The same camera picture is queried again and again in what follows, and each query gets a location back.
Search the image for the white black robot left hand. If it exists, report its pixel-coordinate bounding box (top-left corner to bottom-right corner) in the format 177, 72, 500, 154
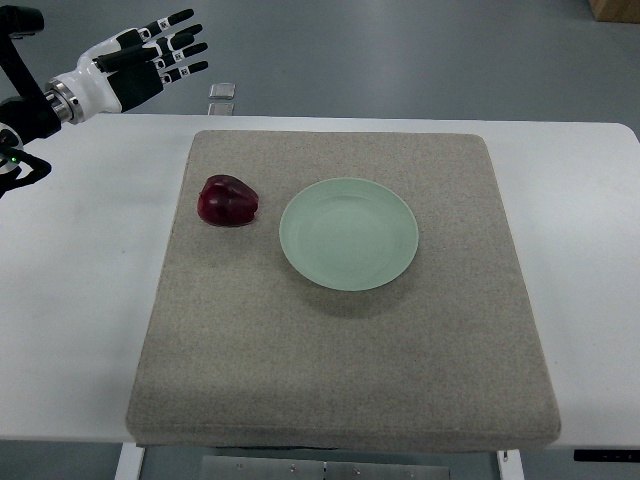
45, 9, 208, 124

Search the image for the red apple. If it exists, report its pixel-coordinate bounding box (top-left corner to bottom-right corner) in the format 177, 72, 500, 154
196, 175, 259, 227

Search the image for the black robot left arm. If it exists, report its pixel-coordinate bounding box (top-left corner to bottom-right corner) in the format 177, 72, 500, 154
1, 5, 61, 194

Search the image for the lower metal floor plate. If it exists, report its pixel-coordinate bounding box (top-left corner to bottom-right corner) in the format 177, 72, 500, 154
207, 102, 234, 116

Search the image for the pale green plate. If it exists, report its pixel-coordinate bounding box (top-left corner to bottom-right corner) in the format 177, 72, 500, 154
279, 178, 419, 292

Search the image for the beige fabric cushion mat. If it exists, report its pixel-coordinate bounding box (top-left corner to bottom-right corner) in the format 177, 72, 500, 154
126, 130, 561, 453

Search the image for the white left table leg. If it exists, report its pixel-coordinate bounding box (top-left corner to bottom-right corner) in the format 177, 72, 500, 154
114, 443, 145, 480

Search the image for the white table leg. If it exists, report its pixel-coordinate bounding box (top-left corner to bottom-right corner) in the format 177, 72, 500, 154
496, 450, 525, 480
114, 443, 145, 480

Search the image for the cardboard box corner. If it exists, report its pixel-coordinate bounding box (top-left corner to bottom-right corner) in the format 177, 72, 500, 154
589, 0, 640, 24

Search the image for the white right table leg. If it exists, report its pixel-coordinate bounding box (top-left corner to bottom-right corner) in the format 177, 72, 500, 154
496, 450, 525, 480

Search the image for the black table control panel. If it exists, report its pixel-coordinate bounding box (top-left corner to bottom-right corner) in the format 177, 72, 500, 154
573, 449, 640, 463

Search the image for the metal table base plate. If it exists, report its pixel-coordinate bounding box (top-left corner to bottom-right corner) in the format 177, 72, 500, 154
199, 456, 451, 480

